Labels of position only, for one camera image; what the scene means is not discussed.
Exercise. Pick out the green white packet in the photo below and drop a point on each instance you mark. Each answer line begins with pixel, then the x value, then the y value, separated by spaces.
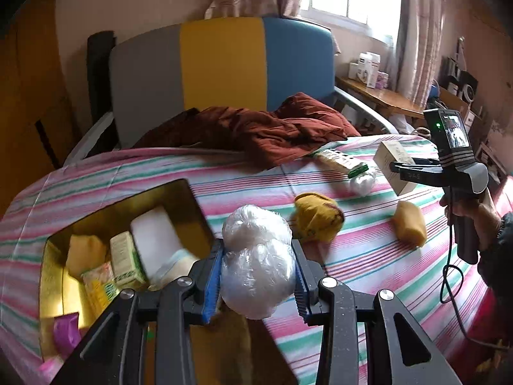
pixel 340 161

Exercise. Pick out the person's right forearm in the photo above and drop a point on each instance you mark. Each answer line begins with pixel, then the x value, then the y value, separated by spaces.
pixel 501 256

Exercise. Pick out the wooden wardrobe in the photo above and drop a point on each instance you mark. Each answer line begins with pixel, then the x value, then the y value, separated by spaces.
pixel 24 108

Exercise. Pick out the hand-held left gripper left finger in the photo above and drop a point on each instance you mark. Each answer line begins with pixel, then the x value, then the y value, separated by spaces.
pixel 214 284

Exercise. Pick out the red cloth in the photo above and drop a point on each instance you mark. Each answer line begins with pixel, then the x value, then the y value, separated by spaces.
pixel 493 313

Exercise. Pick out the white foam block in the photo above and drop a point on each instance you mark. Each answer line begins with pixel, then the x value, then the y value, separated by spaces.
pixel 154 236

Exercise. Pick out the grey bed side rail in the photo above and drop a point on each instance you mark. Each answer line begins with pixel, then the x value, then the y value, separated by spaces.
pixel 360 108
pixel 92 132

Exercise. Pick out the golden gift box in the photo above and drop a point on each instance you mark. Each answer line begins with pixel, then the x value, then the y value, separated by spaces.
pixel 168 196

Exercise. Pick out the striped bed sheet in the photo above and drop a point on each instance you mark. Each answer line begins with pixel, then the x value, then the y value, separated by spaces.
pixel 360 256

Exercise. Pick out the yellow knitted sock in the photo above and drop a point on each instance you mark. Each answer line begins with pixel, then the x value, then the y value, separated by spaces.
pixel 316 212

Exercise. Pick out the dark red quilt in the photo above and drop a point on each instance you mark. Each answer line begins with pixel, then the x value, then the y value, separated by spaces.
pixel 260 132

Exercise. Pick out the yellow sponge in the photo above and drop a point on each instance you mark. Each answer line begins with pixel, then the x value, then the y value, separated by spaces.
pixel 408 222
pixel 84 252

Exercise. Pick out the small white box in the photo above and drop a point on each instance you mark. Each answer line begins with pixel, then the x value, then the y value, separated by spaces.
pixel 352 70

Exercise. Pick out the small green cream box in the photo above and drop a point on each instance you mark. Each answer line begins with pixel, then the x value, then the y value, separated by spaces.
pixel 126 260

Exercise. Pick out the small pink box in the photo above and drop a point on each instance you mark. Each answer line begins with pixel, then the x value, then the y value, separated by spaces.
pixel 382 80

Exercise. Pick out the white medicine box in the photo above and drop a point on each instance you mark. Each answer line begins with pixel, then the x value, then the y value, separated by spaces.
pixel 366 68

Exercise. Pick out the pink towel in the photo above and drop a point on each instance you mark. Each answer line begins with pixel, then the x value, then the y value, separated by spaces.
pixel 50 365

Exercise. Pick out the purple plastic packet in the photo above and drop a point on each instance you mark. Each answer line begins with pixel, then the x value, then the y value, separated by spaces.
pixel 66 333

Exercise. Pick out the yellow packet with green edge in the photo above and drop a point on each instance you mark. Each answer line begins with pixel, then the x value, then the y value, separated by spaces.
pixel 98 284

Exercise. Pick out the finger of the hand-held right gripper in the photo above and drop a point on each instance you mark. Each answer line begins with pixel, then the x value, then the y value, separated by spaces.
pixel 412 174

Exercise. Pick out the clear bag of cotton balls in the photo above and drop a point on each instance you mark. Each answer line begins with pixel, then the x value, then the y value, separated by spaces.
pixel 362 184
pixel 256 272

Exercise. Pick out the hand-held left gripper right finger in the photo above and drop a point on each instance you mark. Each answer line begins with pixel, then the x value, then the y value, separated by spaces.
pixel 300 284

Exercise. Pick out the person's right hand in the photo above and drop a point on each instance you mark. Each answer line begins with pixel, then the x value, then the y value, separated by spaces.
pixel 489 224

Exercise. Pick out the grey yellow blue headboard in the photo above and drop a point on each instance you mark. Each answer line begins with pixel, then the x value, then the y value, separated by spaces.
pixel 220 64

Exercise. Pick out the wooden table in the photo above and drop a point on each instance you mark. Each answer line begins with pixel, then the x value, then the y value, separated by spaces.
pixel 384 96

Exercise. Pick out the cream cardboard box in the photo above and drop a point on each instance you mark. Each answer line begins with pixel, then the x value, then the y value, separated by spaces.
pixel 390 150

